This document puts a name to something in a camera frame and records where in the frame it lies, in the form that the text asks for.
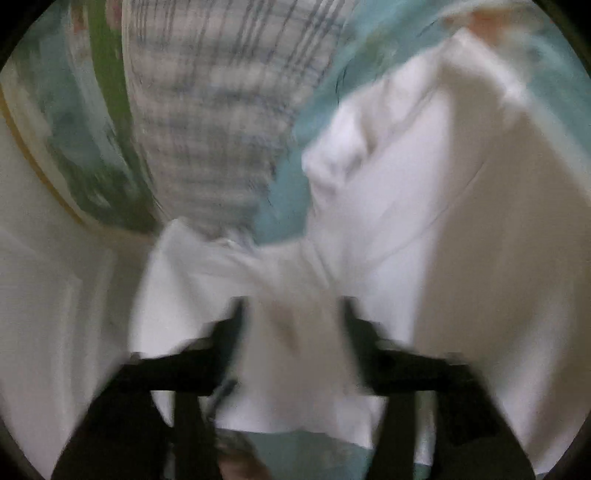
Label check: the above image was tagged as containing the teal floral blanket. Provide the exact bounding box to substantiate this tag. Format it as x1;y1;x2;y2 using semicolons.
249;0;587;480

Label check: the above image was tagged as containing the cream zip hoodie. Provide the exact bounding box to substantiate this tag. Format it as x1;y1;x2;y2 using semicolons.
131;28;591;467

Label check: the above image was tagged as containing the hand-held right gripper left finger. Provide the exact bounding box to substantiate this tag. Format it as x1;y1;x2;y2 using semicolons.
51;296;247;480

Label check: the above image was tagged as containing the green printed wall picture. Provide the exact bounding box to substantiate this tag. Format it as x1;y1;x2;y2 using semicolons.
0;0;162;232

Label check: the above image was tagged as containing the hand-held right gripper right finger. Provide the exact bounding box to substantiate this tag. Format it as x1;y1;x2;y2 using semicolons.
342;295;536;480

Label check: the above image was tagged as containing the plaid quilt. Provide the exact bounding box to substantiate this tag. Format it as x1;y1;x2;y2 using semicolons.
121;0;356;237

